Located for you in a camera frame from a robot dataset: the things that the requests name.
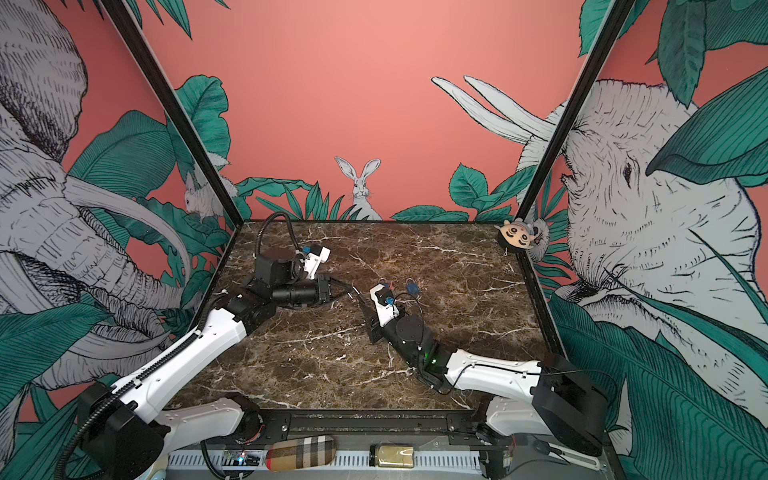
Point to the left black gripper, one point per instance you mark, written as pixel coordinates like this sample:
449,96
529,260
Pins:
325,289

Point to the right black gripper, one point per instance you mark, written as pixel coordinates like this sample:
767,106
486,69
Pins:
373,322

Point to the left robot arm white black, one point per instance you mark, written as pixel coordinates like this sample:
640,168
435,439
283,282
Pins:
119,427

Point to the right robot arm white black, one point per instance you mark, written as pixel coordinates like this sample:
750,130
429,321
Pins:
545,397

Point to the gold rectangular box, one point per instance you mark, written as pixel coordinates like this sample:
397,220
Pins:
396,456

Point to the plaid cylindrical case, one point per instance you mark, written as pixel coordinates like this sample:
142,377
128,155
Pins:
301,453

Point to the cartoon face sticker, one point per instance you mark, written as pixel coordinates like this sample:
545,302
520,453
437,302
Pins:
517,234

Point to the small circuit board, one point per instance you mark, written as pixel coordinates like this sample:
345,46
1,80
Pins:
241,459

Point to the white black tool at right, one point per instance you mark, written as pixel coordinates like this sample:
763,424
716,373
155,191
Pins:
569,456

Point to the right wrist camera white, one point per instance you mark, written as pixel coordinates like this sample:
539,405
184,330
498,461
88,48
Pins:
384,301

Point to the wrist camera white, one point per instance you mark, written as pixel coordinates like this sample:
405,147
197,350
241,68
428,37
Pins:
312,257
384,301

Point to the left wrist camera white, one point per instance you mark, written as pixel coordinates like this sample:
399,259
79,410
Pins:
312,257

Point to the black front rail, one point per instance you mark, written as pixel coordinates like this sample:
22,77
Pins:
360,423

